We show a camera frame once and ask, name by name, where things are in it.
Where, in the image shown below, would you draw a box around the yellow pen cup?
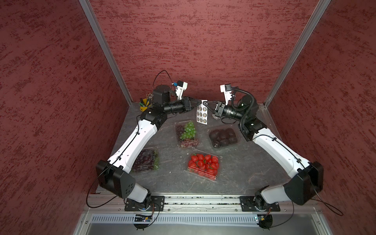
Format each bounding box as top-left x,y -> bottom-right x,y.
139,99 -> 151,112

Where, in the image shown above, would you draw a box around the pens in cup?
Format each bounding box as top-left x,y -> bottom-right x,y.
139,93 -> 153,107

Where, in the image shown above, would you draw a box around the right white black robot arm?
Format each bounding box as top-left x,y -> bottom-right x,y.
203,95 -> 324,212

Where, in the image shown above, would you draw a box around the left aluminium corner post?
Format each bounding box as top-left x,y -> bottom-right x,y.
79,0 -> 132,105

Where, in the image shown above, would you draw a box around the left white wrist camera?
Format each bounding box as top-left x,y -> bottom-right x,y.
173,80 -> 188,100

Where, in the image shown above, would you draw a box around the aluminium corner post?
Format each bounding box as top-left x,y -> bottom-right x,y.
79,0 -> 132,105
263,0 -> 331,109

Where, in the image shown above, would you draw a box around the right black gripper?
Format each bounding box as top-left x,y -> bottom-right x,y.
203,99 -> 246,121

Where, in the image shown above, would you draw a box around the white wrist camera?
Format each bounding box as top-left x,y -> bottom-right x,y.
220,84 -> 234,105
173,80 -> 188,100

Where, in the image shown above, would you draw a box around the dark grapes clear box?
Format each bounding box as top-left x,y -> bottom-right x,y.
131,147 -> 160,173

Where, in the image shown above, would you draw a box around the strawberries clear box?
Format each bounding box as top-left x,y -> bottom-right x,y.
187,150 -> 221,182

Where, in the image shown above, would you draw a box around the mixed grapes clear box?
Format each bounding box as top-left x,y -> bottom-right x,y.
175,120 -> 198,148

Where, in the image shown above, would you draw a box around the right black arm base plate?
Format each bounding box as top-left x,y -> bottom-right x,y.
239,196 -> 281,212

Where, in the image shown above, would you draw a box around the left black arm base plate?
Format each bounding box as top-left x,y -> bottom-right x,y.
124,195 -> 165,212

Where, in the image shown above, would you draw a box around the dark plums clear box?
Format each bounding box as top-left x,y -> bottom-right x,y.
209,126 -> 238,148

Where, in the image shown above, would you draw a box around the front aluminium rail frame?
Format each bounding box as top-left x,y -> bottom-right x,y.
73,193 -> 332,235

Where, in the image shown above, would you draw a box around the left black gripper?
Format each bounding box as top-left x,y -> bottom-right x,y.
164,96 -> 202,114

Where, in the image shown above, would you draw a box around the right aluminium corner post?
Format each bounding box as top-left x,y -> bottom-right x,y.
263,0 -> 331,109

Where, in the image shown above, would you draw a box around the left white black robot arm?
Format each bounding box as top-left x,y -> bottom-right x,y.
96,81 -> 202,209

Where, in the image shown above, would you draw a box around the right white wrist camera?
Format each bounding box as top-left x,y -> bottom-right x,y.
220,84 -> 234,105

